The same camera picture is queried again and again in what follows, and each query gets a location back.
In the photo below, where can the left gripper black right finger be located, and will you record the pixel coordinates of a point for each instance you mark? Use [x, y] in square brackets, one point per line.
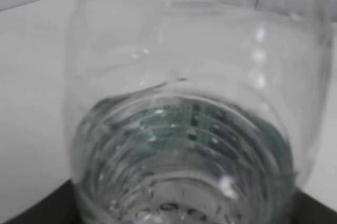
[307, 210]

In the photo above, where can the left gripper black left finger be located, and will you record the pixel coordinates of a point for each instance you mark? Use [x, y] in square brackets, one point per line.
[57, 208]

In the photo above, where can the clear water bottle green label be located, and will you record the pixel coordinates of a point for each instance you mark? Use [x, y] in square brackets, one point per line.
[194, 111]

